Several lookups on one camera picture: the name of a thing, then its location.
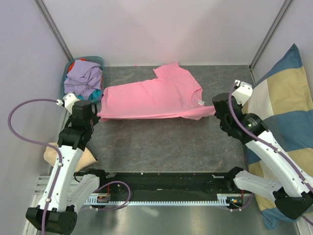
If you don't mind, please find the right aluminium frame post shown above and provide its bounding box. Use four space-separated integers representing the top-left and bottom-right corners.
248 0 293 72

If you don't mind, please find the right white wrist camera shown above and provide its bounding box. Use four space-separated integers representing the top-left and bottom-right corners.
232 80 253 106

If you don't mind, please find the orange t shirt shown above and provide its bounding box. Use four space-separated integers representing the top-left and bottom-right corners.
67 58 86 72

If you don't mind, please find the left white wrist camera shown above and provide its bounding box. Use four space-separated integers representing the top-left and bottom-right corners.
56 93 80 113

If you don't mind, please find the light blue cable duct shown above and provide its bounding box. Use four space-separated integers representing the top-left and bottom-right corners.
84 194 244 206

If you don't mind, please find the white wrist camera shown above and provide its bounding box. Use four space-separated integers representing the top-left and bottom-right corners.
232 80 253 106
56 93 80 113

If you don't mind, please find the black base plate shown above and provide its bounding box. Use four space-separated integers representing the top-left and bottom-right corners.
78 172 253 202

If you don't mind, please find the left aluminium frame post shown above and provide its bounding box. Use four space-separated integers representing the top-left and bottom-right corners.
34 0 73 60

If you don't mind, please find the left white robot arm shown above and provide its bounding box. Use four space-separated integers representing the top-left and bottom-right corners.
25 100 108 235

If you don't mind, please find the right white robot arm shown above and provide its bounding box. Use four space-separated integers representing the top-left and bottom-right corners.
212 93 313 220

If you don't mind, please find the pink t shirt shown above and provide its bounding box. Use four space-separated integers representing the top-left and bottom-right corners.
98 63 215 121

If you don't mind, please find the teal t shirt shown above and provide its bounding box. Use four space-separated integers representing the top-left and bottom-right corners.
74 89 102 101

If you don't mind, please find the aluminium frame post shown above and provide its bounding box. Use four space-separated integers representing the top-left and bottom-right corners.
248 0 293 72
34 0 73 60

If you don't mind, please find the blue cream checked pillow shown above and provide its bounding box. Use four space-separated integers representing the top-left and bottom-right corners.
234 43 313 230

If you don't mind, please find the beige cloth bag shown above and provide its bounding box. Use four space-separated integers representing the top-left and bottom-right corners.
44 143 97 176

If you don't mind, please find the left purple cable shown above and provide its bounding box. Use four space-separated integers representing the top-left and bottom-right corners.
8 98 64 233

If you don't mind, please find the teal plastic laundry basket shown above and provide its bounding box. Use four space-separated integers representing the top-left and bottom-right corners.
61 56 105 102

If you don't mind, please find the lilac t shirt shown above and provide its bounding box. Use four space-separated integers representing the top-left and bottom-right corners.
64 60 102 100

